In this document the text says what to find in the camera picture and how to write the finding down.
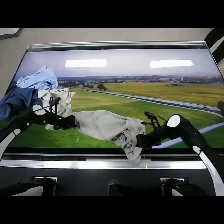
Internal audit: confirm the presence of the grey printed garment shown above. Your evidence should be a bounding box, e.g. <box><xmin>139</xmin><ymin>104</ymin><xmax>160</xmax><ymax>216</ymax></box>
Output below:
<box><xmin>33</xmin><ymin>87</ymin><xmax>76</xmax><ymax>131</ymax></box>

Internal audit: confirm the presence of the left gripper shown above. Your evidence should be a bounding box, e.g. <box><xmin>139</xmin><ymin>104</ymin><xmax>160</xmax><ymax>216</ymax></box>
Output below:
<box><xmin>53</xmin><ymin>114</ymin><xmax>77</xmax><ymax>131</ymax></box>

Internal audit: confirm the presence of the dark blue garment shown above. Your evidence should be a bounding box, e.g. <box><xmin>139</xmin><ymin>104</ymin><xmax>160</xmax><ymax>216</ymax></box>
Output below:
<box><xmin>0</xmin><ymin>87</ymin><xmax>43</xmax><ymax>122</ymax></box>

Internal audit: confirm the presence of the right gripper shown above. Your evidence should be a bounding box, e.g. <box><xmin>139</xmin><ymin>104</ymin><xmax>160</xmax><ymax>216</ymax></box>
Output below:
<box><xmin>135</xmin><ymin>131</ymin><xmax>156</xmax><ymax>149</ymax></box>

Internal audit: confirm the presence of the grey shirt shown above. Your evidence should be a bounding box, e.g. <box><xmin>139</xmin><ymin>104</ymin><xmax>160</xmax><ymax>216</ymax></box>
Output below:
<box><xmin>72</xmin><ymin>109</ymin><xmax>147</xmax><ymax>163</ymax></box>

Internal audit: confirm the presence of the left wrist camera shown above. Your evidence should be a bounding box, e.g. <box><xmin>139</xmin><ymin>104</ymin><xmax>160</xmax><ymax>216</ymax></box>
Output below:
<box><xmin>46</xmin><ymin>96</ymin><xmax>63</xmax><ymax>116</ymax></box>

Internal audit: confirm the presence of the light blue garment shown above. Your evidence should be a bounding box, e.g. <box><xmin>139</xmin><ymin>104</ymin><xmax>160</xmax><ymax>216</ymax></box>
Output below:
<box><xmin>14</xmin><ymin>64</ymin><xmax>60</xmax><ymax>91</ymax></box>

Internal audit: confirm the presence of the silver frame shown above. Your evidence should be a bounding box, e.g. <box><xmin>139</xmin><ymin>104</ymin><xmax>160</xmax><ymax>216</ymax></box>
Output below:
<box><xmin>0</xmin><ymin>159</ymin><xmax>218</xmax><ymax>197</ymax></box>

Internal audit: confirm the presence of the person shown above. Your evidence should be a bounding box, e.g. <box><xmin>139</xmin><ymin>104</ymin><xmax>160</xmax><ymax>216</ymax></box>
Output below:
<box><xmin>204</xmin><ymin>28</ymin><xmax>224</xmax><ymax>81</ymax></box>

